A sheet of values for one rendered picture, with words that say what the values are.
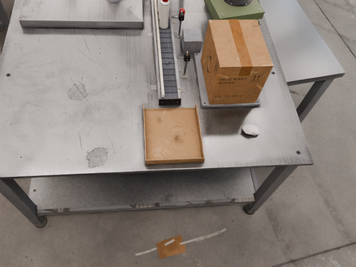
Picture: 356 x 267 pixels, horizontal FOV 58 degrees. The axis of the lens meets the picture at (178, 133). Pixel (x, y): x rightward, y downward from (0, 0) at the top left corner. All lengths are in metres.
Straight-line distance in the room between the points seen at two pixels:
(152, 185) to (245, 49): 1.02
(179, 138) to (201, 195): 0.64
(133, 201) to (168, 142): 0.64
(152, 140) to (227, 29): 0.62
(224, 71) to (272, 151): 0.44
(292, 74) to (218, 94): 0.53
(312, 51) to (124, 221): 1.57
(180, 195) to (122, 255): 0.51
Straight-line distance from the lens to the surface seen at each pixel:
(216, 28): 1.59
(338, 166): 2.78
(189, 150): 1.48
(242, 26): 1.63
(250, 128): 1.58
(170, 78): 1.66
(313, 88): 2.20
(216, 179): 2.12
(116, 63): 1.79
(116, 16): 1.98
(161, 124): 1.54
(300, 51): 2.08
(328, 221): 2.55
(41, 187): 2.15
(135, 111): 1.59
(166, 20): 1.87
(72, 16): 2.01
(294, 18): 2.29
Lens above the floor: 2.13
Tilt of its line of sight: 58 degrees down
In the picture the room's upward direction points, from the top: 10 degrees clockwise
